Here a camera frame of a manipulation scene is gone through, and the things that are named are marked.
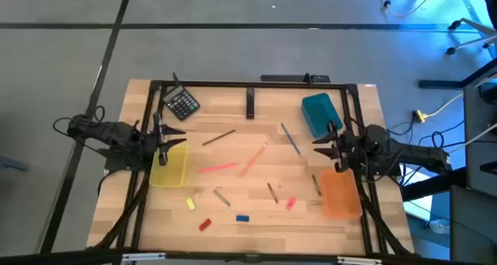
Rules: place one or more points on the red eraser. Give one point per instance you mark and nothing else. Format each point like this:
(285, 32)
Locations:
(205, 224)

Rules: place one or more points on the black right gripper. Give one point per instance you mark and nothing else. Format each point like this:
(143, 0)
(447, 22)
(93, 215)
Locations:
(343, 148)

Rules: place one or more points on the grey chair base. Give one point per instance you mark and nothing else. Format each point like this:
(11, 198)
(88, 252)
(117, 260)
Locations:
(477, 27)

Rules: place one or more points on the orange translucent plastic bin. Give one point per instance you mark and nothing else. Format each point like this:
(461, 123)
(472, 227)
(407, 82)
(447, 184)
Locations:
(339, 195)

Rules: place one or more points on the pink eraser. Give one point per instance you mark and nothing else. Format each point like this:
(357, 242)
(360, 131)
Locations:
(291, 203)

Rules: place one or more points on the grey crayon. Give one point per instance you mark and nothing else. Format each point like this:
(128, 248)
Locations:
(221, 197)

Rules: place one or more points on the dark grey metal box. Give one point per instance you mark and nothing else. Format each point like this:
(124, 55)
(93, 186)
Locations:
(473, 226)

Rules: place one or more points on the dark green marker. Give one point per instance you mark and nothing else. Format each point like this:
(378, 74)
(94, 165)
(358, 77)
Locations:
(317, 185)

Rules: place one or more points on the black desk calculator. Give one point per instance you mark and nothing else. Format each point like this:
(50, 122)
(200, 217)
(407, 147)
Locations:
(180, 102)

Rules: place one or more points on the black flat bar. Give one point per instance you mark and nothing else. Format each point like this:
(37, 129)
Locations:
(283, 78)

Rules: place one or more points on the blue eraser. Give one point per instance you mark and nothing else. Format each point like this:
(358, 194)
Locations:
(242, 218)

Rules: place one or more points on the blue pen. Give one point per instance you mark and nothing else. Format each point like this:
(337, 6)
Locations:
(290, 138)

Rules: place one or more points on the black floor beam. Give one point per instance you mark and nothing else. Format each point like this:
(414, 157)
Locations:
(438, 84)
(427, 185)

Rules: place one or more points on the black rig beam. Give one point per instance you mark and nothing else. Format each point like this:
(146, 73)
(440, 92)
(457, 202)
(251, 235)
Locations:
(58, 259)

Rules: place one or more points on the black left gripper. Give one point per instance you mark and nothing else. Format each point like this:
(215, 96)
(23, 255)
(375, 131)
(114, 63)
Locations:
(157, 140)

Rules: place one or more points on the yellow eraser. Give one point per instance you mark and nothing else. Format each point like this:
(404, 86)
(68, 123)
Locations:
(190, 203)

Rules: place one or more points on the pale orange pencil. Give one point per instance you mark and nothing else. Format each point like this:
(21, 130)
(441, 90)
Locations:
(254, 159)

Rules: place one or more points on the grey metal cabinet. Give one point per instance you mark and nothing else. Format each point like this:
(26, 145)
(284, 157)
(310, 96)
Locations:
(479, 148)

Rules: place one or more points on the black metal table frame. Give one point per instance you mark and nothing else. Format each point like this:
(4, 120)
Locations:
(272, 84)

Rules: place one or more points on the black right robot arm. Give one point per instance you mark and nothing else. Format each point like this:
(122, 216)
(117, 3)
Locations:
(407, 152)

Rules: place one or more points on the silver metal bracket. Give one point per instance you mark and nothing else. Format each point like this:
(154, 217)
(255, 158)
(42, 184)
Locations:
(359, 260)
(143, 256)

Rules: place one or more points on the clear plastic bottle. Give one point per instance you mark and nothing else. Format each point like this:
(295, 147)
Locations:
(438, 227)

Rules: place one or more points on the black camera post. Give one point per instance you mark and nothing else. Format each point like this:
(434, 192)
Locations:
(250, 102)

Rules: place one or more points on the teal plastic bin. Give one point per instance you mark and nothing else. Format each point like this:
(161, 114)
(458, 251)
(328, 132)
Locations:
(318, 113)

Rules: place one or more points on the brown pencil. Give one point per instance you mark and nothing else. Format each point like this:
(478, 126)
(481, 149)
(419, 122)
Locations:
(218, 137)

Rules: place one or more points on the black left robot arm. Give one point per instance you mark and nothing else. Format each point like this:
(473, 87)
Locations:
(116, 134)

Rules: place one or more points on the yellow power plug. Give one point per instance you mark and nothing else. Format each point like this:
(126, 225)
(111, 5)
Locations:
(419, 116)

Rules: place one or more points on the yellow translucent plastic bin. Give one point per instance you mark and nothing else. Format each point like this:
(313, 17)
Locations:
(174, 171)

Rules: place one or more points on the pink pen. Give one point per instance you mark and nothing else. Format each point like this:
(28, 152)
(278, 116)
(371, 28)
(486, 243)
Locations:
(217, 167)

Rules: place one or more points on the dark red pen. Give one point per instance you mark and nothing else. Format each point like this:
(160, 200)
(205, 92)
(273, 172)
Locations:
(272, 193)

